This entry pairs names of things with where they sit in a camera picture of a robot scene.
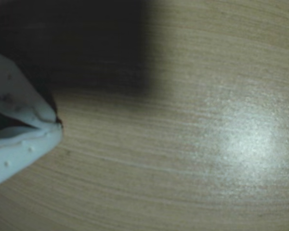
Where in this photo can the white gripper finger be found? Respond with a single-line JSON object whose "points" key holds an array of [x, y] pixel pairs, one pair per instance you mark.
{"points": [[21, 151], [17, 91]]}

